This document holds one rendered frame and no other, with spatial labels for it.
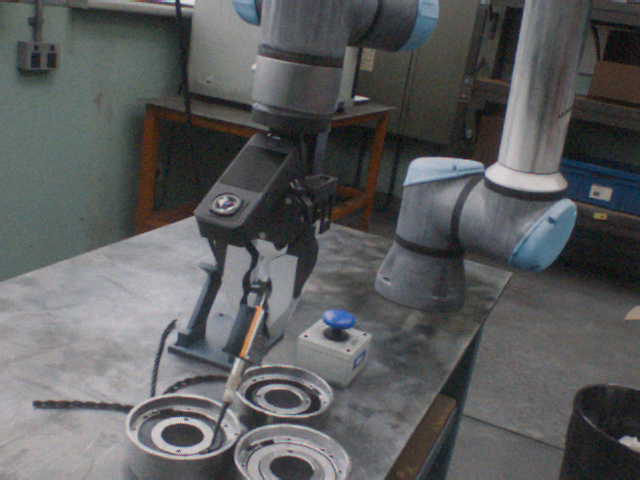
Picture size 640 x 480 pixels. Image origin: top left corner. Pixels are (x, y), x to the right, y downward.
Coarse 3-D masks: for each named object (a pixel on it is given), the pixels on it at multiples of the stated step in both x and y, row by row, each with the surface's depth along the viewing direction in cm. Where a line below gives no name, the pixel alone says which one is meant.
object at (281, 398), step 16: (256, 368) 77; (272, 368) 78; (288, 368) 78; (272, 384) 76; (320, 384) 77; (240, 400) 71; (272, 400) 76; (288, 400) 76; (304, 400) 74; (240, 416) 71; (256, 416) 69; (272, 416) 69; (288, 416) 69; (304, 416) 69; (320, 416) 71
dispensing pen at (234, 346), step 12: (264, 288) 67; (264, 300) 67; (240, 312) 65; (252, 312) 65; (240, 324) 64; (240, 336) 64; (228, 348) 64; (240, 348) 64; (240, 360) 65; (240, 372) 65; (228, 384) 64; (240, 384) 65; (228, 396) 64; (216, 432) 63
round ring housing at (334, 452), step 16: (256, 432) 66; (272, 432) 67; (288, 432) 67; (304, 432) 67; (320, 432) 67; (240, 448) 63; (256, 448) 65; (320, 448) 66; (336, 448) 66; (240, 464) 60; (272, 464) 64; (288, 464) 65; (304, 464) 65; (320, 464) 64; (336, 464) 64
